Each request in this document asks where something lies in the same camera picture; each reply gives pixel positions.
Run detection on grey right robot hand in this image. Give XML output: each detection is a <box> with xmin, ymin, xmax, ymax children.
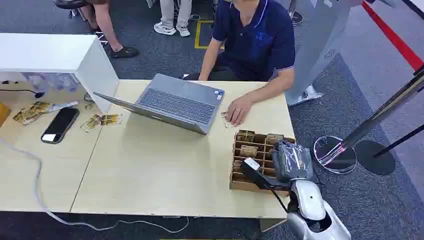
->
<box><xmin>270</xmin><ymin>140</ymin><xmax>314</xmax><ymax>184</ymax></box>

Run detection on wooden card box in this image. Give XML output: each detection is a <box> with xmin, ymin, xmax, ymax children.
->
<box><xmin>229</xmin><ymin>129</ymin><xmax>297</xmax><ymax>197</ymax></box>

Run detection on person's hand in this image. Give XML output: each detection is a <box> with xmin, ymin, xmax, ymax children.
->
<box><xmin>225</xmin><ymin>94</ymin><xmax>255</xmax><ymax>127</ymax></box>

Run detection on small pale card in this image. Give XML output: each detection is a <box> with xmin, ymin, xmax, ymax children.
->
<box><xmin>220</xmin><ymin>110</ymin><xmax>237</xmax><ymax>130</ymax></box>

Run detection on standing person in grey trousers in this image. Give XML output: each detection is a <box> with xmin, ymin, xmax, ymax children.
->
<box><xmin>284</xmin><ymin>0</ymin><xmax>367</xmax><ymax>108</ymax></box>

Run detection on grey open laptop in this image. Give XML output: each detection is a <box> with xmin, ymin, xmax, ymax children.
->
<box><xmin>93</xmin><ymin>73</ymin><xmax>226</xmax><ymax>136</ymax></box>

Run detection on seated person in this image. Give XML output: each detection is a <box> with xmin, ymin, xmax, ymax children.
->
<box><xmin>183</xmin><ymin>0</ymin><xmax>296</xmax><ymax>127</ymax></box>

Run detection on chair base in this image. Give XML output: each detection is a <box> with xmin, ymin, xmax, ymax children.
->
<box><xmin>287</xmin><ymin>0</ymin><xmax>304</xmax><ymax>27</ymax></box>

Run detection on red barrier belt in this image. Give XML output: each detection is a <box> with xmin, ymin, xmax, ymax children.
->
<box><xmin>360</xmin><ymin>0</ymin><xmax>424</xmax><ymax>72</ymax></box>

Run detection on standing person in white shoes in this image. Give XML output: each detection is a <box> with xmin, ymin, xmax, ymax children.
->
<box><xmin>152</xmin><ymin>0</ymin><xmax>194</xmax><ymax>38</ymax></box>

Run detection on person in black shoes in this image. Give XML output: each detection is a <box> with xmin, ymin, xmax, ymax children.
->
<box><xmin>52</xmin><ymin>0</ymin><xmax>140</xmax><ymax>60</ymax></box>

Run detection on black smartphone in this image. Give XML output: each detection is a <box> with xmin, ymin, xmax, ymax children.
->
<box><xmin>40</xmin><ymin>106</ymin><xmax>81</xmax><ymax>145</ymax></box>

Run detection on white shelf unit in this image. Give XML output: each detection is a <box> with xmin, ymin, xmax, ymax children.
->
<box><xmin>0</xmin><ymin>32</ymin><xmax>120</xmax><ymax>114</ymax></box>

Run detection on clear plastic bottles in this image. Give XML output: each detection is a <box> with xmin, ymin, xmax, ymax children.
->
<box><xmin>22</xmin><ymin>72</ymin><xmax>79</xmax><ymax>93</ymax></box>

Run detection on yellow-brown box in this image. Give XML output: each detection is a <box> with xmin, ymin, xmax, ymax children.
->
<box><xmin>0</xmin><ymin>102</ymin><xmax>11</xmax><ymax>129</ymax></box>

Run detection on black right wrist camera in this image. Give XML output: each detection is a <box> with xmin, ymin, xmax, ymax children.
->
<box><xmin>239</xmin><ymin>157</ymin><xmax>278</xmax><ymax>192</ymax></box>

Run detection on black stanchion post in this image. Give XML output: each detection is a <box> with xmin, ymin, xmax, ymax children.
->
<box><xmin>354</xmin><ymin>123</ymin><xmax>424</xmax><ymax>176</ymax></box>

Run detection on chrome stanchion post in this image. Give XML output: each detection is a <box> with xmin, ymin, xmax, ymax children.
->
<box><xmin>312</xmin><ymin>65</ymin><xmax>424</xmax><ymax>175</ymax></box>

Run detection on white cable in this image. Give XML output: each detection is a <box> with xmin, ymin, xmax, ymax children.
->
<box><xmin>0</xmin><ymin>136</ymin><xmax>190</xmax><ymax>235</ymax></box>

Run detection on black cable with plug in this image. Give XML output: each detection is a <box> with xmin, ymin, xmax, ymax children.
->
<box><xmin>0</xmin><ymin>88</ymin><xmax>46</xmax><ymax>99</ymax></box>

